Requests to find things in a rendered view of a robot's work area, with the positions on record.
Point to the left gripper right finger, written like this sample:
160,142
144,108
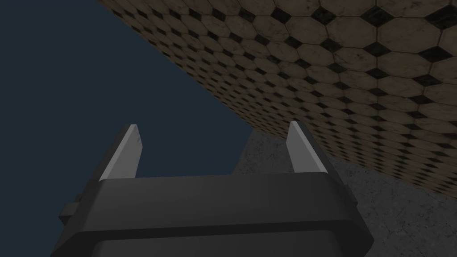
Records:
306,153

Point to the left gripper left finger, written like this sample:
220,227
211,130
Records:
123,157

